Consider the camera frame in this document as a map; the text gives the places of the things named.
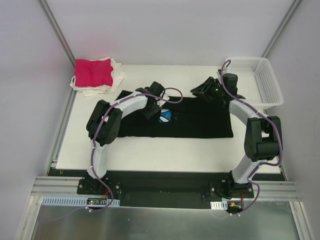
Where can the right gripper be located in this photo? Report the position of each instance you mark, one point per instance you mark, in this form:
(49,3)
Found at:
(206,88)

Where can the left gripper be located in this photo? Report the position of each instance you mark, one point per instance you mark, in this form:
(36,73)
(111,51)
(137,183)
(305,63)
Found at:
(152,108)

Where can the black daisy print t-shirt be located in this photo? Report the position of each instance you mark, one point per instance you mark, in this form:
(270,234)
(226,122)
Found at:
(192,118)

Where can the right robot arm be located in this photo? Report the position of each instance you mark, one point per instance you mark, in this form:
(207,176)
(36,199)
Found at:
(262,141)

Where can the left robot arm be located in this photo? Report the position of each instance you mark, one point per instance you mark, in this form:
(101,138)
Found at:
(104,123)

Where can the white folded t-shirt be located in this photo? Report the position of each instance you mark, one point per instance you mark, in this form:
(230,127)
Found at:
(117,74)

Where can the white plastic basket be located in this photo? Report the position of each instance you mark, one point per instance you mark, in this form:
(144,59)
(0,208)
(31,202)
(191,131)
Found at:
(257,81)

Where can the pink folded t-shirt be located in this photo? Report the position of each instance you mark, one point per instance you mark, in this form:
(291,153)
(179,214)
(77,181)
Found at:
(93,73)

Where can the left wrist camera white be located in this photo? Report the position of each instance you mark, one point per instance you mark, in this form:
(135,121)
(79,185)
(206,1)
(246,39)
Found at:
(165,97)

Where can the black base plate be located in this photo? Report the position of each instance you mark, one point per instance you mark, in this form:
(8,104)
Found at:
(156,189)

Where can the right white cable duct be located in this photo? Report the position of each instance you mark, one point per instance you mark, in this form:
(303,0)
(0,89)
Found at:
(219,205)

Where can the white cable duct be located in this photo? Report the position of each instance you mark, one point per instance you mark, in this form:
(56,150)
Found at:
(66,201)
(219,205)

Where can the left white cable duct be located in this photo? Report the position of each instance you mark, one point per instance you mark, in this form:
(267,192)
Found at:
(66,201)

